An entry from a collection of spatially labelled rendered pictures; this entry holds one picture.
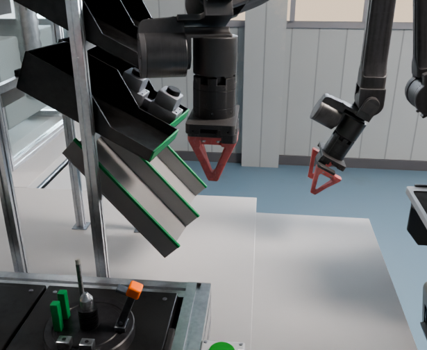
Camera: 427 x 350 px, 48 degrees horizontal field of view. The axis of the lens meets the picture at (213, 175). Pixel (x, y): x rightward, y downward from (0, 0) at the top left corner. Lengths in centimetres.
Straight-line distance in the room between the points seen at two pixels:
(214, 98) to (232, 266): 60
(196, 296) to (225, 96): 42
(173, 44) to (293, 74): 325
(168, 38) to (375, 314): 71
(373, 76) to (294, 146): 286
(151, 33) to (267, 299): 64
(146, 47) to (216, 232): 77
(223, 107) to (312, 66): 321
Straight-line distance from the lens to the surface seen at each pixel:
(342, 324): 103
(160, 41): 61
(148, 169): 103
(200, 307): 87
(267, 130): 386
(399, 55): 392
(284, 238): 128
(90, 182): 91
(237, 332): 98
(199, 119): 64
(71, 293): 93
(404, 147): 413
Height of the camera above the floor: 151
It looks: 23 degrees down
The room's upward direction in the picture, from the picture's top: straight up
